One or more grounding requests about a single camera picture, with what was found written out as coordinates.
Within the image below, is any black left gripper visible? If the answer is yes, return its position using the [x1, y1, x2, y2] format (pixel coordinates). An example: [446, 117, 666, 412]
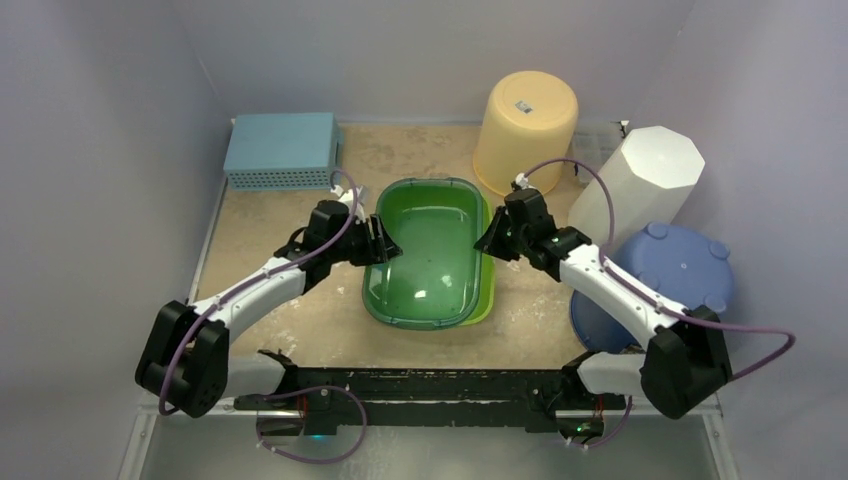
[327, 214, 400, 268]

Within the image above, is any lime green tray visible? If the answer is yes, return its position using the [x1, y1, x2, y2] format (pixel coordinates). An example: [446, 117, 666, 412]
[439, 189, 495, 326]

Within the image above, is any cream printed bucket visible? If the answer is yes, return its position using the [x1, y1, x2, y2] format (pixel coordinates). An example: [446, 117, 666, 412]
[472, 71, 579, 195]

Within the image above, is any light blue perforated basket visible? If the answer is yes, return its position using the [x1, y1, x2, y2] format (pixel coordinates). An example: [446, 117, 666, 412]
[224, 112, 344, 191]

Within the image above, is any white octagonal large container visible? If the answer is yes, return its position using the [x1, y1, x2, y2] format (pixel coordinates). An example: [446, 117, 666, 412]
[568, 126, 705, 254]

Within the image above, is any blue round bucket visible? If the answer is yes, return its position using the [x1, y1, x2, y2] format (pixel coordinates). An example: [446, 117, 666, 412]
[570, 222, 735, 353]

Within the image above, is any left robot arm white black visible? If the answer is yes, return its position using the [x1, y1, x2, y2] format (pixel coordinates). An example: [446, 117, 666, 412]
[135, 200, 403, 418]

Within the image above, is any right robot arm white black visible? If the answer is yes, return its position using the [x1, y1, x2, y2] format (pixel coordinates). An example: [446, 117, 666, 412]
[474, 188, 733, 419]

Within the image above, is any clear plastic small box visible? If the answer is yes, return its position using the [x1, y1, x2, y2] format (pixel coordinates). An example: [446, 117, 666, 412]
[567, 121, 627, 173]

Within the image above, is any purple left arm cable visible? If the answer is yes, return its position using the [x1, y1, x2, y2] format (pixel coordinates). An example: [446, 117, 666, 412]
[157, 168, 362, 417]

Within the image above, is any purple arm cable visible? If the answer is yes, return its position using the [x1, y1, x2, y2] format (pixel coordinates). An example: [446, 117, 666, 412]
[519, 157, 797, 382]
[157, 168, 362, 417]

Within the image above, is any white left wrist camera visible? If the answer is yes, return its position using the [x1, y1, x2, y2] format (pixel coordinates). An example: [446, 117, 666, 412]
[330, 185, 368, 207]

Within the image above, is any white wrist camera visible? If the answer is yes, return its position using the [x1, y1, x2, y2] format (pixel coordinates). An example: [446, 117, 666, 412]
[330, 185, 368, 207]
[510, 173, 533, 192]

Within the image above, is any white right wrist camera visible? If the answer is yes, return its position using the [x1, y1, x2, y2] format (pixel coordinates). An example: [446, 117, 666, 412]
[510, 173, 533, 192]

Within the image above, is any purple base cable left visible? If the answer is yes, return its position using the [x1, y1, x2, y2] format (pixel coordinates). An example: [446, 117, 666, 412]
[254, 385, 369, 468]

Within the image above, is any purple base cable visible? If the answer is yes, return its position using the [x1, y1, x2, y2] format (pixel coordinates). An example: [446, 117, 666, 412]
[563, 397, 634, 452]
[254, 385, 369, 468]

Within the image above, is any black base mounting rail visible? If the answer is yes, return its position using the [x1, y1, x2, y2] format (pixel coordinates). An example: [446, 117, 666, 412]
[234, 367, 626, 435]

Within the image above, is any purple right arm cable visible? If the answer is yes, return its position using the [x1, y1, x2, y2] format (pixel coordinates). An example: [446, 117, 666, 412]
[519, 157, 797, 382]

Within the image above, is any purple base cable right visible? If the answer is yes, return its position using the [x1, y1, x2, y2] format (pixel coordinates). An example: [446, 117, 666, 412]
[563, 397, 634, 452]

